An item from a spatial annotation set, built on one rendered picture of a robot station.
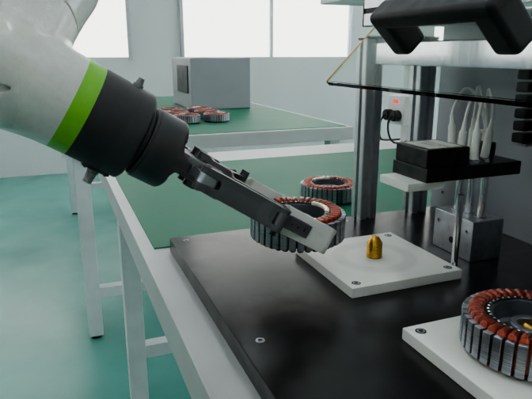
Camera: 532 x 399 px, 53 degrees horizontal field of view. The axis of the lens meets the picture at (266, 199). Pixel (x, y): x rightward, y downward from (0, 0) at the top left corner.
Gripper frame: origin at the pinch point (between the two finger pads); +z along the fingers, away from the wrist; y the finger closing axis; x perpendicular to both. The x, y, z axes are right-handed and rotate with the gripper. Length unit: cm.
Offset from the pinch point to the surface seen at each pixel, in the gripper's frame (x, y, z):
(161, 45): 45, -449, 50
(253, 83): 60, -449, 143
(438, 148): 15.6, 3.2, 10.7
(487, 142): 19.9, 2.0, 17.8
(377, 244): 2.0, 1.6, 11.1
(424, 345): -2.9, 20.9, 5.9
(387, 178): 9.8, -0.8, 9.3
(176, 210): -12.1, -39.0, -0.2
